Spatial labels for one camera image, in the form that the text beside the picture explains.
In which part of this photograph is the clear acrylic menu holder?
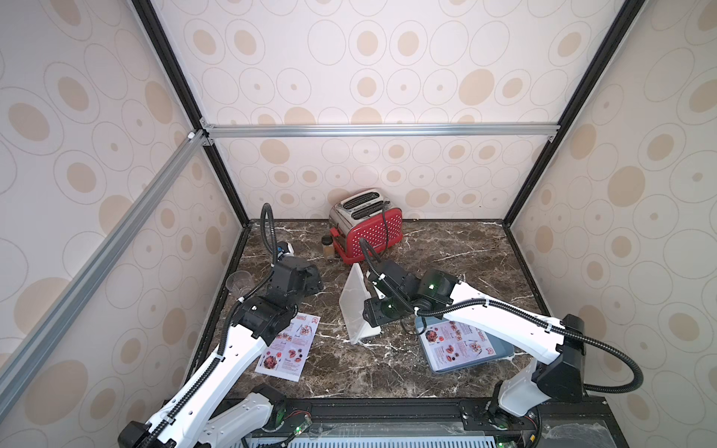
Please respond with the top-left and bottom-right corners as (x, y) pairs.
(339, 263), (381, 345)

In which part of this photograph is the new printed menu sheet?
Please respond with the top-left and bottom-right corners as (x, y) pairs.
(420, 320), (497, 373)

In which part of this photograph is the old printed menu sheet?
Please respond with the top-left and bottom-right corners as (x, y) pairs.
(255, 313), (320, 382)

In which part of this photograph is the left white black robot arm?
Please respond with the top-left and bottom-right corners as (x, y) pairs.
(118, 255), (323, 447)

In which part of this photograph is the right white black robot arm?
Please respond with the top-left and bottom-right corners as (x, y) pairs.
(363, 259), (644, 417)

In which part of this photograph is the small brown spice jar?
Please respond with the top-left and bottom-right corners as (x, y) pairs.
(321, 234), (335, 259)

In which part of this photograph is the clear drinking glass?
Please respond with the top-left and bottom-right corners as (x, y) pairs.
(225, 271), (256, 301)

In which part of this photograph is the red and chrome toaster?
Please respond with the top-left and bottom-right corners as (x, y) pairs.
(329, 189), (403, 265)

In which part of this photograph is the blue-grey plastic tray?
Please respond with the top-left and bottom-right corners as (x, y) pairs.
(415, 317), (515, 373)

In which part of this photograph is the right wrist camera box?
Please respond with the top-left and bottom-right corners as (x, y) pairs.
(365, 271), (386, 301)

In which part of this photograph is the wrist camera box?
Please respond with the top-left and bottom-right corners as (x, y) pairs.
(276, 241), (295, 259)
(365, 271), (386, 301)

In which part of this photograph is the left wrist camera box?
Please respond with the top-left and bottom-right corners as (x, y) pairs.
(276, 241), (295, 259)

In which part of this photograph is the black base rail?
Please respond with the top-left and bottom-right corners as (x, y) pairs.
(238, 398), (627, 447)

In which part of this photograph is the horizontal aluminium frame bar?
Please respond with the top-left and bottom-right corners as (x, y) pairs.
(190, 122), (560, 141)

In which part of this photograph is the slanted aluminium frame bar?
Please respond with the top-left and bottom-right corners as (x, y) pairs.
(1, 130), (207, 419)

